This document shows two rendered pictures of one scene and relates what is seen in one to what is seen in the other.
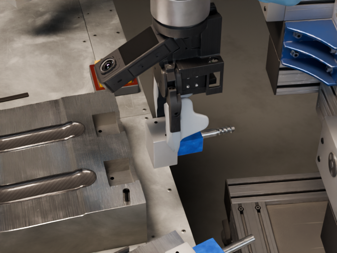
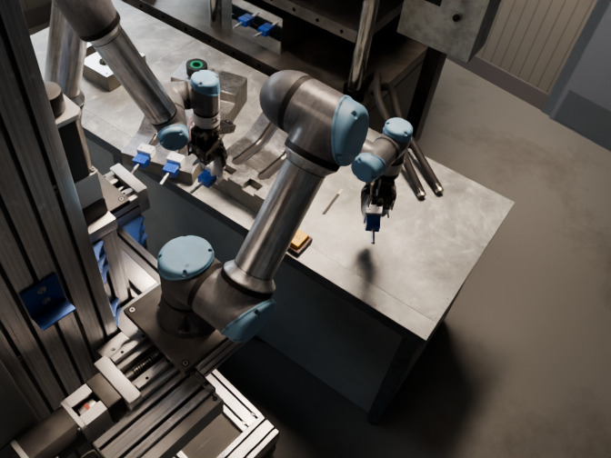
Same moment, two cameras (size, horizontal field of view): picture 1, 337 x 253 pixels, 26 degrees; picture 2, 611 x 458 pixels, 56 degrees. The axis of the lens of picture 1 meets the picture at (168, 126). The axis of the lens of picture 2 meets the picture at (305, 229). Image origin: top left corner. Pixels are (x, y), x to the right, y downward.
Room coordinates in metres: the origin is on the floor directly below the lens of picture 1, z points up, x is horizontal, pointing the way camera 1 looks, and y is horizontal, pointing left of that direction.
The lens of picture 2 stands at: (1.86, -0.73, 2.23)
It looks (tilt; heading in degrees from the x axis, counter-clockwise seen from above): 50 degrees down; 132
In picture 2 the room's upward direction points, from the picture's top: 9 degrees clockwise
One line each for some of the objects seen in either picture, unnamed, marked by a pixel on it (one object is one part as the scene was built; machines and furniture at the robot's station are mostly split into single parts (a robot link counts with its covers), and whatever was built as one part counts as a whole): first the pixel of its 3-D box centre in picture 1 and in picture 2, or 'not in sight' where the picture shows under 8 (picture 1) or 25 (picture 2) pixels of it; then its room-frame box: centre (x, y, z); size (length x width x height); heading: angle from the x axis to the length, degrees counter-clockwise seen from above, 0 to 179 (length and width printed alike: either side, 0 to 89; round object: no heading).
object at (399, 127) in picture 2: not in sight; (395, 141); (1.22, 0.27, 1.25); 0.09 x 0.08 x 0.11; 101
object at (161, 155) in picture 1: (192, 136); (205, 180); (0.78, -0.04, 0.93); 0.13 x 0.05 x 0.05; 106
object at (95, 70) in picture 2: not in sight; (114, 65); (-0.02, 0.10, 0.83); 0.20 x 0.15 x 0.07; 104
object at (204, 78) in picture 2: not in sight; (205, 94); (0.78, -0.02, 1.25); 0.09 x 0.08 x 0.11; 62
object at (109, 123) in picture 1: (109, 132); (252, 189); (0.86, 0.10, 0.87); 0.05 x 0.05 x 0.04; 14
